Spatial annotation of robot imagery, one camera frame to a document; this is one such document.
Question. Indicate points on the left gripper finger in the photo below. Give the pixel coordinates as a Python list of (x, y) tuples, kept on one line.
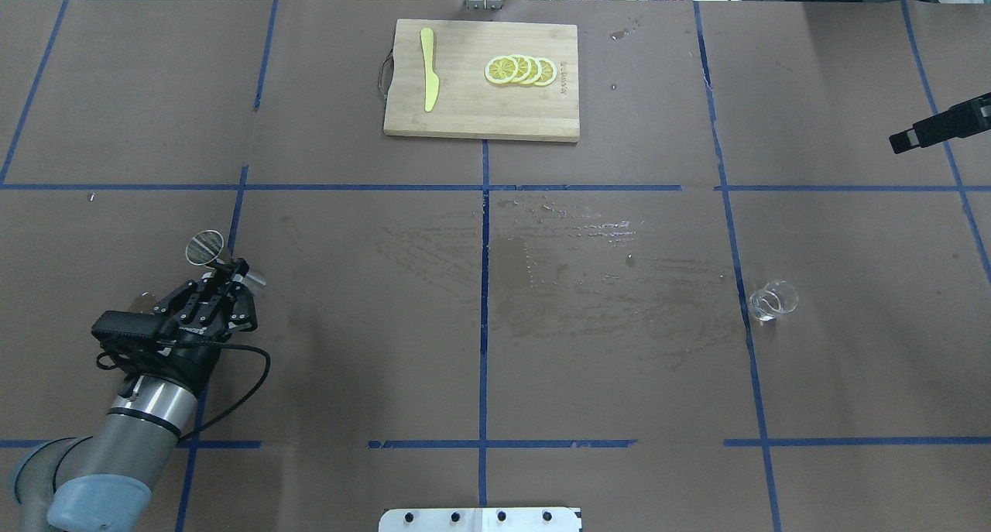
[(254, 281), (239, 271)]

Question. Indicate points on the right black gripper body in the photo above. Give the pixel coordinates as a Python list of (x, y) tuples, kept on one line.
[(941, 127)]

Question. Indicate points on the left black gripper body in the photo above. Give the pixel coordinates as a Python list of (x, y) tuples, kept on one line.
[(188, 355)]

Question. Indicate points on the steel double jigger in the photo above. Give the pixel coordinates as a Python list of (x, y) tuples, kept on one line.
[(208, 248)]

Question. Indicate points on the clear glass cup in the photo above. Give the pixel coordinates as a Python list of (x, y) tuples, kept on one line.
[(773, 300)]

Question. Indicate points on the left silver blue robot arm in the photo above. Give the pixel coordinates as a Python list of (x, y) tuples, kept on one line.
[(105, 481)]

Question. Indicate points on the wooden cutting board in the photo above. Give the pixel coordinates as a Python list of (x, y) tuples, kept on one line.
[(541, 105)]

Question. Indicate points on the yellow plastic knife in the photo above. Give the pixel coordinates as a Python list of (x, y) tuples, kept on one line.
[(431, 78)]

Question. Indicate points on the yellow lemon slice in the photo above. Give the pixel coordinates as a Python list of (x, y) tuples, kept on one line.
[(501, 70)]

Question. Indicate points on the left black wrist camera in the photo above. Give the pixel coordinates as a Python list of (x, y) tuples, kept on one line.
[(130, 328)]

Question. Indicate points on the steel cutting board handle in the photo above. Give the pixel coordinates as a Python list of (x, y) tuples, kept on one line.
[(385, 76)]

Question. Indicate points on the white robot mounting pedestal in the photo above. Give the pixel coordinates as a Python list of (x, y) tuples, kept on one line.
[(520, 518)]

